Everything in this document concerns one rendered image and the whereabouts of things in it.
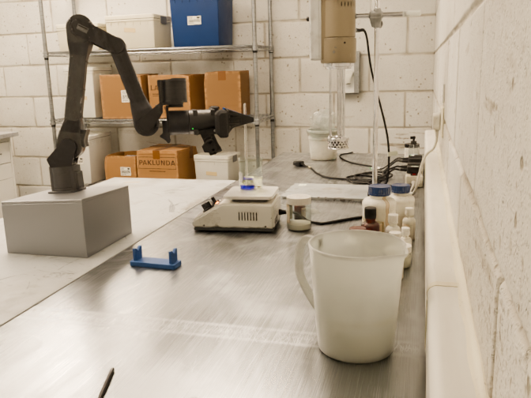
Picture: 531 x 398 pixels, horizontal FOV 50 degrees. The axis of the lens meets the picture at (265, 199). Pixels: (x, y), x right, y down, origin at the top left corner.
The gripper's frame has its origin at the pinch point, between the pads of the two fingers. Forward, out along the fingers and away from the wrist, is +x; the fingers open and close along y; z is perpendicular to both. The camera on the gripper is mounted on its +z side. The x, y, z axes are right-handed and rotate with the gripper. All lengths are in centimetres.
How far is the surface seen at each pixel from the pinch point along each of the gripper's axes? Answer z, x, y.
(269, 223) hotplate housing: 23.5, 5.0, 9.6
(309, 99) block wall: 8, 82, -229
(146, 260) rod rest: 25.1, -23.6, 25.5
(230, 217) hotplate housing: 22.4, -3.9, 6.2
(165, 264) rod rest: 25.1, -20.0, 28.8
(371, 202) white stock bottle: 16.0, 23.5, 26.6
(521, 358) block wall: 5, -1, 111
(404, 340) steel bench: 26, 12, 68
